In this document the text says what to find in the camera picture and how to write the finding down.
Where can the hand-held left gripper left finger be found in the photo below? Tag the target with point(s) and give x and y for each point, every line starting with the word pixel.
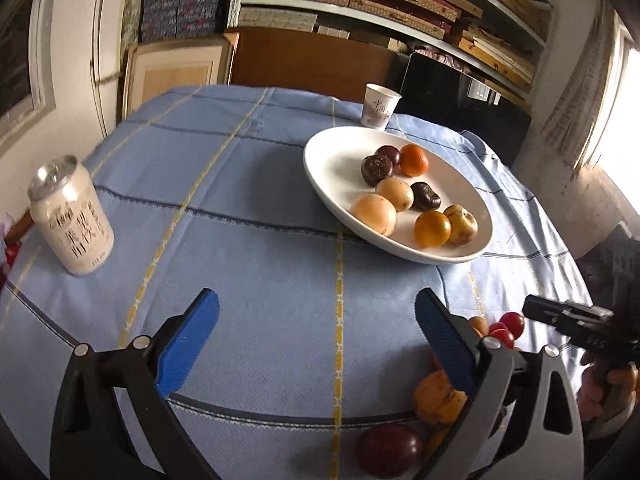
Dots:
pixel 187 345

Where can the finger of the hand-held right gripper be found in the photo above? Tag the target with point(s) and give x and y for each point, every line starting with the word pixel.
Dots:
pixel 545 310

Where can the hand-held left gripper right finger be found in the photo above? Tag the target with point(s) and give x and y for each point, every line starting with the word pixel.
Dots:
pixel 445 340

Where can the large speckled tan pear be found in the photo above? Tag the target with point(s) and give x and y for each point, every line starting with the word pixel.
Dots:
pixel 461 224

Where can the dark red plum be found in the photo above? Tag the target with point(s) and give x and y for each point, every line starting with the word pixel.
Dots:
pixel 389 154
pixel 387 451

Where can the white plate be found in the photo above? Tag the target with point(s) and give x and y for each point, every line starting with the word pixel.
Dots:
pixel 340 170

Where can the person's right hand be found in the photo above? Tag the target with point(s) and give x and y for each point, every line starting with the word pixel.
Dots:
pixel 620 385

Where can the black bag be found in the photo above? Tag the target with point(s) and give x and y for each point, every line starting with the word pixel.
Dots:
pixel 607 260

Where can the white drink can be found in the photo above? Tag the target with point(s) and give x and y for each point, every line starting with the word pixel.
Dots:
pixel 75 230

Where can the bright window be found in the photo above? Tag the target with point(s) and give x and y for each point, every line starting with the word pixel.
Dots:
pixel 620 125

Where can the black screen panel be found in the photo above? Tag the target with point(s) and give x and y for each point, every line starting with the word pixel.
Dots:
pixel 460 105

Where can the patterned curtain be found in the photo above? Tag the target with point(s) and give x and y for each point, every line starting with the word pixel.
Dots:
pixel 585 85

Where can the white paper cup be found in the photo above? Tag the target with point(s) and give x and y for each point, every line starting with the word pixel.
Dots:
pixel 377 110

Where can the stack of wooden flat boxes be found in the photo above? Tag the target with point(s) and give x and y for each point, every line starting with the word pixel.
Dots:
pixel 500 55

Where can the pink cloth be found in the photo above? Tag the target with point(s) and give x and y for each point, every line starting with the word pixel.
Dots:
pixel 442 57

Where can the brown wooden board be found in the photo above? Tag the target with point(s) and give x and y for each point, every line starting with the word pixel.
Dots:
pixel 310 60

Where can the white pole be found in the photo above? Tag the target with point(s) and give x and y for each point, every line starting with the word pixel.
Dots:
pixel 107 35

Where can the stack of blue patterned boxes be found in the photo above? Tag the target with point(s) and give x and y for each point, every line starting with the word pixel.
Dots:
pixel 175 15

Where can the stack of tan patterned boxes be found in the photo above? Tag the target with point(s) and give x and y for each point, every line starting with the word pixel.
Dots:
pixel 400 5

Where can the grey framed window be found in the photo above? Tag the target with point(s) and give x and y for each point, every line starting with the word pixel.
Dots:
pixel 20 50

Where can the wooden picture frame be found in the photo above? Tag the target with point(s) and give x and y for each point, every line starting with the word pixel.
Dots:
pixel 175 72

